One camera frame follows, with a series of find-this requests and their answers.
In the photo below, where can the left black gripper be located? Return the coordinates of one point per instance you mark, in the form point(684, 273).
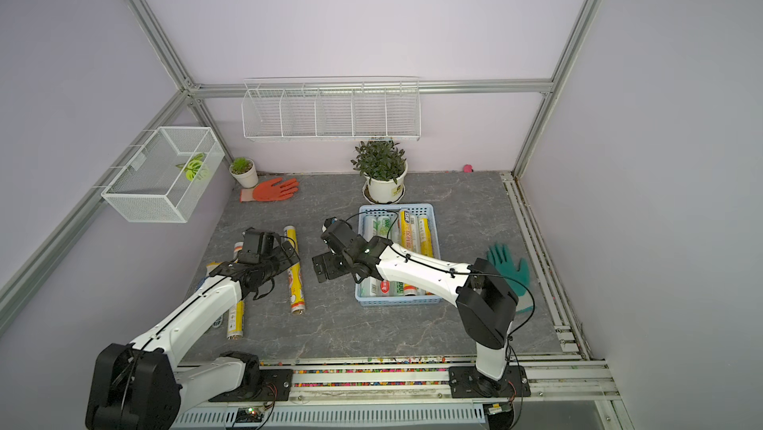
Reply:
point(284, 262)

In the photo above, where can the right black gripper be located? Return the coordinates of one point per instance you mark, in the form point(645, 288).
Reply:
point(329, 267)

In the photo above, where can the yellow red plastic wrap roll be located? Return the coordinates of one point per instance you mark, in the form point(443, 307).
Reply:
point(296, 292)

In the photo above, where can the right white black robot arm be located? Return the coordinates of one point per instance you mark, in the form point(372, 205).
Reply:
point(486, 303)

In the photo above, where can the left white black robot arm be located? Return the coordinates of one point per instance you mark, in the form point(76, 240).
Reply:
point(139, 385)

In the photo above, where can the green toy in basket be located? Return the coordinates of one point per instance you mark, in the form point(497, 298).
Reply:
point(195, 169)

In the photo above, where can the red rubber glove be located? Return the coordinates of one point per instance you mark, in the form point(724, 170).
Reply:
point(276, 189)

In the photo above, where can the small potted green plant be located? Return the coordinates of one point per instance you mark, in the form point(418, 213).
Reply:
point(244, 172)

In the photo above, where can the large potted green plant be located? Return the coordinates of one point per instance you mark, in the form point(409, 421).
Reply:
point(384, 166)

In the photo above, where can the green rubber glove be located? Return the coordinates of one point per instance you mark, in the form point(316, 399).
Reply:
point(518, 274)

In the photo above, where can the white wire side basket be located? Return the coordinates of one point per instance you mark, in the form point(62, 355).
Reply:
point(150, 189)

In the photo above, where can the white wire wall shelf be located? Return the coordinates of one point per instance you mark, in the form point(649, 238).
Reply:
point(331, 108)

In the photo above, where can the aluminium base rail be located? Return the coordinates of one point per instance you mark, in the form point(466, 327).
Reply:
point(374, 391)

